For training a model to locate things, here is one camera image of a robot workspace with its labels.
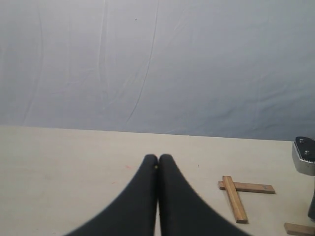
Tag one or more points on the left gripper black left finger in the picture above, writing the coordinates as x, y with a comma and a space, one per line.
133, 212

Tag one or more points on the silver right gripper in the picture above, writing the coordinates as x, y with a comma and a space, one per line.
303, 155

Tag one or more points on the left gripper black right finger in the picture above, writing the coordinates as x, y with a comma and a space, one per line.
182, 212

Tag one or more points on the diagonal wooden stick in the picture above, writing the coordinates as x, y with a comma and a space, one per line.
235, 201

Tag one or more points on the short wooden stick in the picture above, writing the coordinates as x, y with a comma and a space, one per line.
299, 230

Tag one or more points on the grey-blue backdrop cloth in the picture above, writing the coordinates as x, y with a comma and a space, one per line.
226, 68

